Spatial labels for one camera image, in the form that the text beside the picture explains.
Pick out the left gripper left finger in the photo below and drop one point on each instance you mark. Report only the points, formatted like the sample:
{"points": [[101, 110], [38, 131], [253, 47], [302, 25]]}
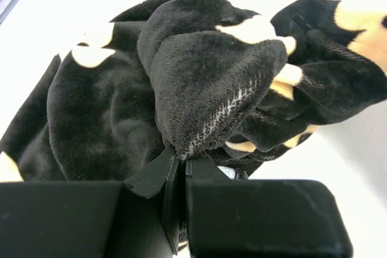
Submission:
{"points": [[156, 203]]}

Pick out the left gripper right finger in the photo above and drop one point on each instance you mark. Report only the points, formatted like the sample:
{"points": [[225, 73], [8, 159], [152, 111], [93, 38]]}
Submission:
{"points": [[204, 178]]}

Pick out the black floral pillowcase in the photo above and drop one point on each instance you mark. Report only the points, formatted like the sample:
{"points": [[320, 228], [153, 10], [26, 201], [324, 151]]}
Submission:
{"points": [[202, 76]]}

